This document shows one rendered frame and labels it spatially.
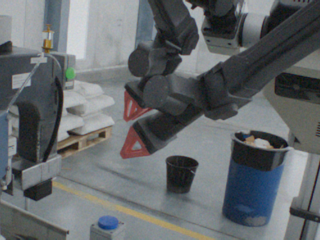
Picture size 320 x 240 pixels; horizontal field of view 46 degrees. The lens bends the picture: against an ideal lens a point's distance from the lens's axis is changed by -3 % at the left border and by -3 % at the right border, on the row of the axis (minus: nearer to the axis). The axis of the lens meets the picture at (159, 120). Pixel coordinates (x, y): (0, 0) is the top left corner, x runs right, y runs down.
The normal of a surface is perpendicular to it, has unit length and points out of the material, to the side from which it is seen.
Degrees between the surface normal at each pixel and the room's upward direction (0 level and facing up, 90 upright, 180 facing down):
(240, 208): 93
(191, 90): 54
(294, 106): 130
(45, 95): 90
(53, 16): 90
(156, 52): 107
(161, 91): 71
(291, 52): 139
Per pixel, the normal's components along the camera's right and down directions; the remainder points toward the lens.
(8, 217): -0.44, 0.18
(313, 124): -0.41, 0.76
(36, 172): 0.89, 0.22
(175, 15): 0.64, 0.47
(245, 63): -0.84, -0.10
